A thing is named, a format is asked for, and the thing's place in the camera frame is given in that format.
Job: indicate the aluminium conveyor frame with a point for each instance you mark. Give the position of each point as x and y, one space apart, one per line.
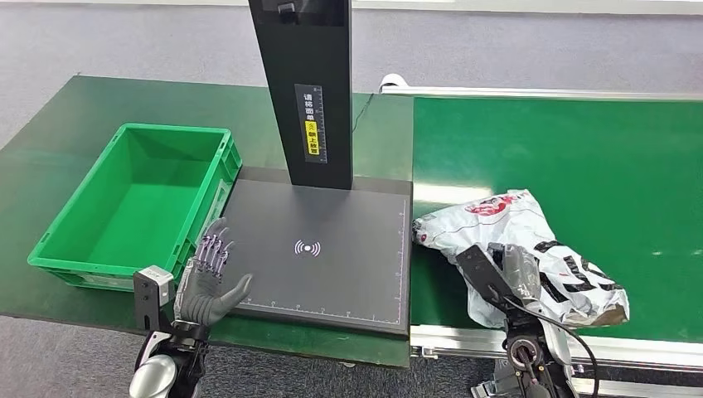
549 92

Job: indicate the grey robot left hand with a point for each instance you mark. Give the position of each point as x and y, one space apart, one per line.
206 296

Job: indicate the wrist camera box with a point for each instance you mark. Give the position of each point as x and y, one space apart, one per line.
483 274
151 291

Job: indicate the green plastic crate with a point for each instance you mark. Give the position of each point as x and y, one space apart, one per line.
143 209

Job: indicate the black inbound scanner machine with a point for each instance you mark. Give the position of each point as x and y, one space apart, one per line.
307 55

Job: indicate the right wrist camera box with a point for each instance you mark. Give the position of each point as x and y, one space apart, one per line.
483 274

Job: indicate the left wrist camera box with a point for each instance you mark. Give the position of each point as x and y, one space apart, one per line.
151 291

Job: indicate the white printed package bag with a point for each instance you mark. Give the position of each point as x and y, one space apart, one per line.
494 225

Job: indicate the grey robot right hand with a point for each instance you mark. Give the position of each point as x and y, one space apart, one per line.
522 272

